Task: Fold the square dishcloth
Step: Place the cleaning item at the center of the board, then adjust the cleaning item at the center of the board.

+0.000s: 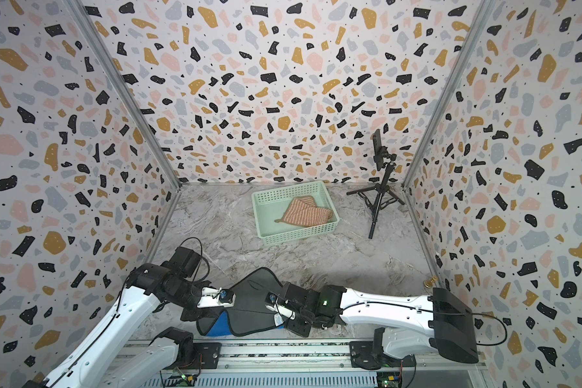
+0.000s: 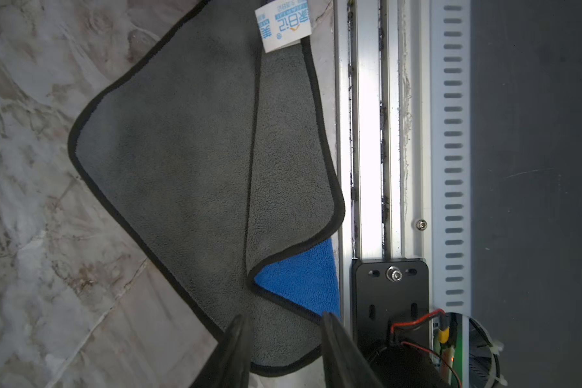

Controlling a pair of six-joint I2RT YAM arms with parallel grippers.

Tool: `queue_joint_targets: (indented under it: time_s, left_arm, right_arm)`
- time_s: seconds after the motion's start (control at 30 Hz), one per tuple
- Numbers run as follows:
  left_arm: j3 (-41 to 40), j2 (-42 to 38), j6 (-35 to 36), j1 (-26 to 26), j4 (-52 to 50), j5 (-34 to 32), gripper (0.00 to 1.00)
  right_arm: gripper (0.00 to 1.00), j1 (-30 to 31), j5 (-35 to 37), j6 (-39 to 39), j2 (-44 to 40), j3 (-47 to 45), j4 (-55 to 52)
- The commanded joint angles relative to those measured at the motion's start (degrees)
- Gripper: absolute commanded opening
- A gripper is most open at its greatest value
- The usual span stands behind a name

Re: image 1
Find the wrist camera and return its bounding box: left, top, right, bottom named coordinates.
left=197, top=287, right=236, bottom=309
left=265, top=293, right=296, bottom=328

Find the phone on tripod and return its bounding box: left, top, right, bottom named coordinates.
left=372, top=129, right=384, bottom=171

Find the mint green plastic basket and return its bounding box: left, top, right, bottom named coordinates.
left=252, top=181, right=340, bottom=246

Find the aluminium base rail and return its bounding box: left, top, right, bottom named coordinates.
left=108, top=339, right=494, bottom=387

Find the right green circuit board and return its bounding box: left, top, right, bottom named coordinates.
left=377, top=372, right=403, bottom=388

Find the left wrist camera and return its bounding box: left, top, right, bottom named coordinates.
left=197, top=287, right=236, bottom=309

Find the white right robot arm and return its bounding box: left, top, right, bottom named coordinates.
left=265, top=283, right=479, bottom=364

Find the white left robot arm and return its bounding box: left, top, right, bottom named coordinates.
left=25, top=247, right=235, bottom=387

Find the left green circuit board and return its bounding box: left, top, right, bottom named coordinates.
left=166, top=368, right=200, bottom=387

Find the brass knob on wall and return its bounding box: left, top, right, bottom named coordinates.
left=424, top=276, right=439, bottom=289

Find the black camera tripod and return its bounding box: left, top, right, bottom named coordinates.
left=346, top=160, right=405, bottom=239

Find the pink striped dishcloth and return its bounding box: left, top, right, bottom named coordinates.
left=276, top=196, right=334, bottom=227

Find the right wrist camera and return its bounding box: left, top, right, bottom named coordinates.
left=265, top=293, right=296, bottom=328

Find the green circuit board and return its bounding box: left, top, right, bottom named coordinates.
left=377, top=372, right=403, bottom=388
left=166, top=368, right=200, bottom=387

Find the blue dishcloth with black trim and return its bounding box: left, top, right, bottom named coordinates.
left=197, top=268, right=285, bottom=337

